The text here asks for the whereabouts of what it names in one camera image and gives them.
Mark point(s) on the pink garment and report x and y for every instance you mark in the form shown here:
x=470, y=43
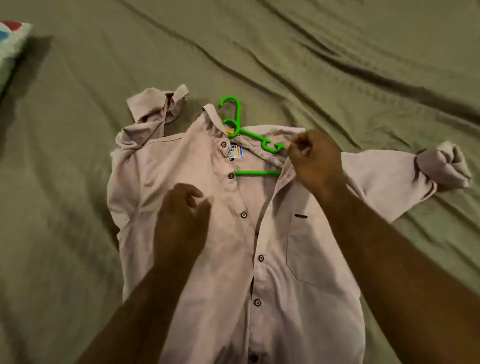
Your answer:
x=300, y=300

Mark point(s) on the pile of coloured plastic hangers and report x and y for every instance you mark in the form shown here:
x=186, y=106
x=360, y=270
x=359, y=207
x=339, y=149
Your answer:
x=234, y=129

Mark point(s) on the person's right hand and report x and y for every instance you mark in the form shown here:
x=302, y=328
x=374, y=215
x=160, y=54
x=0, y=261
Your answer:
x=316, y=161

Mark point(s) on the person's left forearm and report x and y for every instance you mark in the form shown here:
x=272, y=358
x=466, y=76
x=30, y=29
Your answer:
x=139, y=322

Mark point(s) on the person's left hand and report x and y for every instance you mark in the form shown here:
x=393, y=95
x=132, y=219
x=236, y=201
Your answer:
x=180, y=229

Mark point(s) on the colourful leaf print pillow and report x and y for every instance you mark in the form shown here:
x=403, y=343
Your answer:
x=13, y=45

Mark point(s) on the person's right forearm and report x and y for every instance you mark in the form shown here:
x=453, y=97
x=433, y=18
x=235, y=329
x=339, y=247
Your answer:
x=405, y=285

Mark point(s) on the bed with taupe sheet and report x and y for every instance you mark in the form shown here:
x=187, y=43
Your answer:
x=337, y=67

